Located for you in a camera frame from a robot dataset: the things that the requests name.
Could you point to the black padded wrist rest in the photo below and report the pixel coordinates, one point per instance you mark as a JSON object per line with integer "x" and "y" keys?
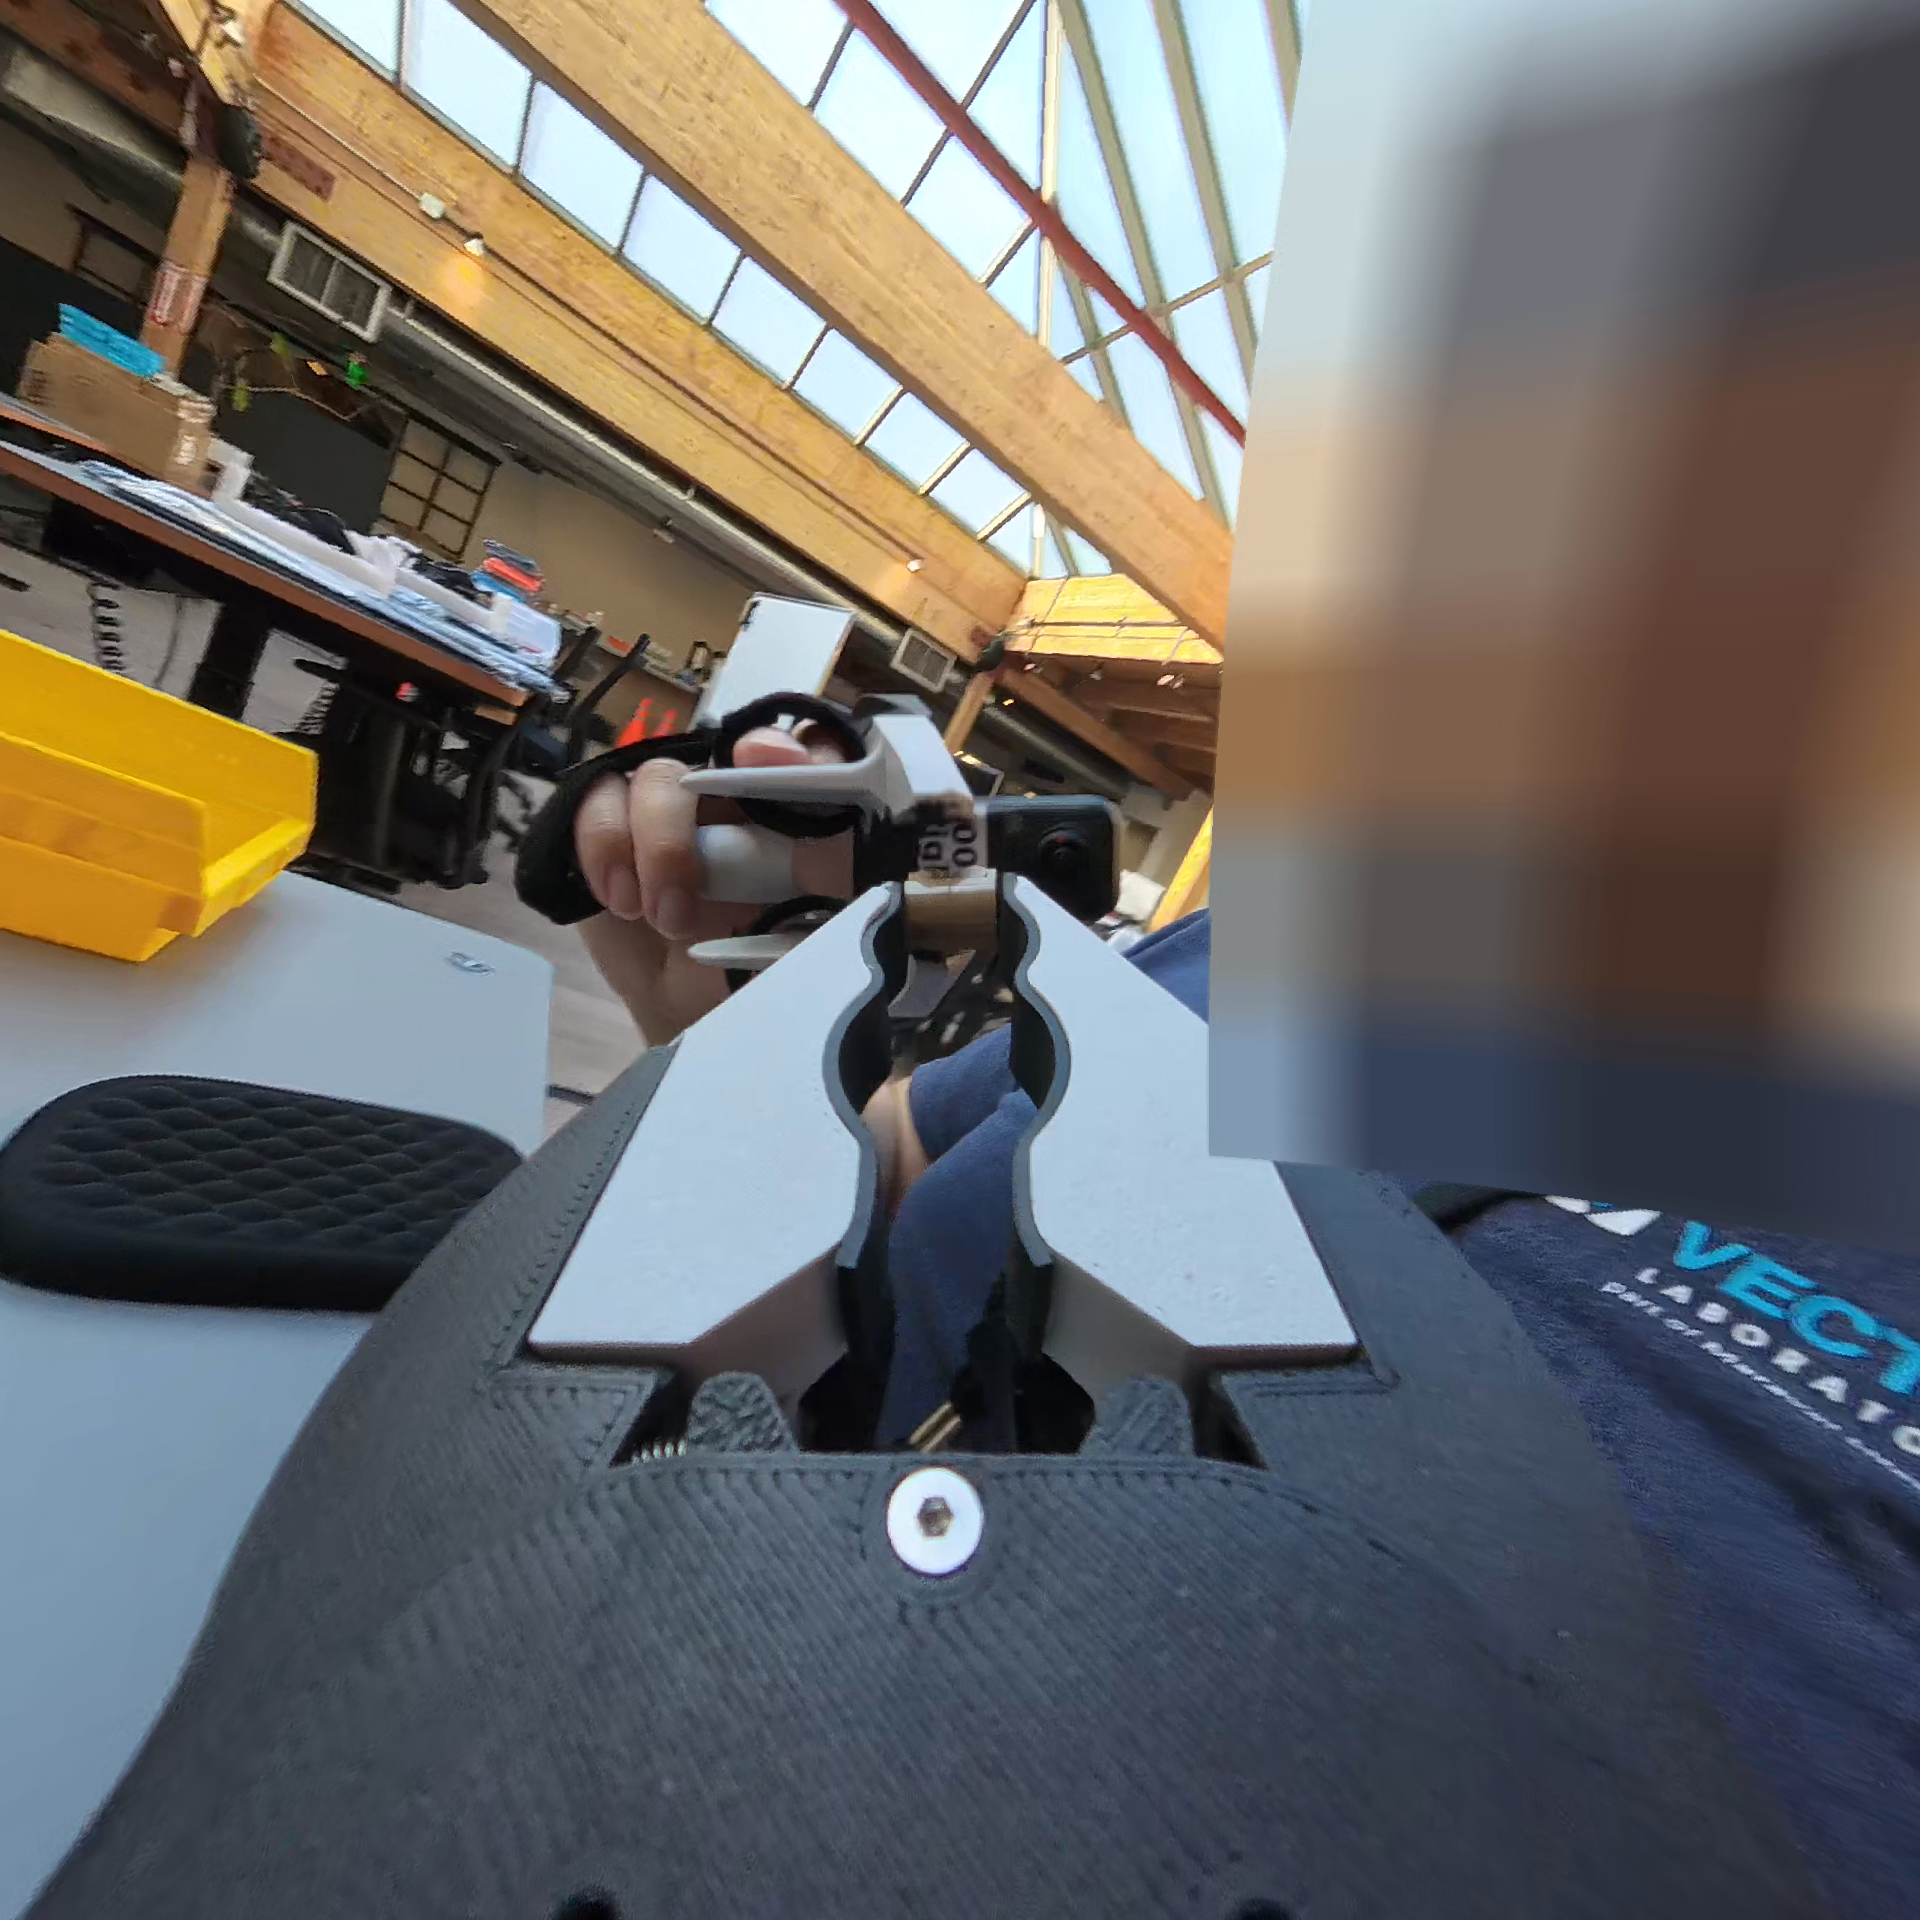
{"x": 239, "y": 1187}

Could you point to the yellow plastic bin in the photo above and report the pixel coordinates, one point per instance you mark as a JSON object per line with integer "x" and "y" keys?
{"x": 120, "y": 810}

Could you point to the black office chair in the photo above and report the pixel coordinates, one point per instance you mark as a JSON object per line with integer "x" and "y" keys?
{"x": 578, "y": 713}

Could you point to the brown cardboard box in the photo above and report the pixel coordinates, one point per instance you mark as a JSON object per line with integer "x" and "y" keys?
{"x": 111, "y": 413}

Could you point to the person's right forearm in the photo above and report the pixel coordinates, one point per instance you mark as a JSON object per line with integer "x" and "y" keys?
{"x": 890, "y": 1146}

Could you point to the small white wall vent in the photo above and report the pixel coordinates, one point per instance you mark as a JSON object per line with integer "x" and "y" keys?
{"x": 922, "y": 662}

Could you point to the white rolling board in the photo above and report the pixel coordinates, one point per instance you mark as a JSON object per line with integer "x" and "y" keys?
{"x": 783, "y": 662}

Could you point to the person in navy shirt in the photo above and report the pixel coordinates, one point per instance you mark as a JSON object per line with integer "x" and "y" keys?
{"x": 1724, "y": 1499}

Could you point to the person's right hand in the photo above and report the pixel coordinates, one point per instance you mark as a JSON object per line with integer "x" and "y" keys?
{"x": 661, "y": 871}

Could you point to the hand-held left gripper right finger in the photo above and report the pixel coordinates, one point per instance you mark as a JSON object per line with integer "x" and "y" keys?
{"x": 1187, "y": 1200}

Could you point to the long wooden work table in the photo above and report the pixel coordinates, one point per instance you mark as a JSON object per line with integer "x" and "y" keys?
{"x": 301, "y": 579}

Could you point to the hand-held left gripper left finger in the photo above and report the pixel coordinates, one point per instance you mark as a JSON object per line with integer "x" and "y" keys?
{"x": 708, "y": 1187}

